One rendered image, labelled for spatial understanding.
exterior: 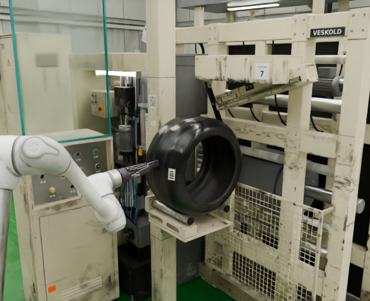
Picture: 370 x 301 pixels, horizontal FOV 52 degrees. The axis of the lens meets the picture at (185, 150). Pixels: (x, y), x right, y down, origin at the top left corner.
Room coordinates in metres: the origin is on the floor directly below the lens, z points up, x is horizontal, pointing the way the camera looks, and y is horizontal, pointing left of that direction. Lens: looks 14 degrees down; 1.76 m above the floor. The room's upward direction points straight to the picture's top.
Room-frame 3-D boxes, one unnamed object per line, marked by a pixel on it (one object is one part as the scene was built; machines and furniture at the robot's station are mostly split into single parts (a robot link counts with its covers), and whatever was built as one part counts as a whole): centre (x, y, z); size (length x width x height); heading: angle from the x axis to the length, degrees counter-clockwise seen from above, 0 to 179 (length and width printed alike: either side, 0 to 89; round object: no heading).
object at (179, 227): (2.05, 0.08, 0.84); 0.36 x 0.09 x 0.06; 39
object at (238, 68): (2.23, -0.34, 1.71); 0.61 x 0.25 x 0.15; 39
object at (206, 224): (2.14, -0.03, 0.80); 0.37 x 0.36 x 0.02; 129
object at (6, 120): (5.36, 2.33, 1.05); 1.61 x 0.73 x 2.10; 48
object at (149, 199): (2.28, 0.08, 0.90); 0.40 x 0.03 x 0.10; 129
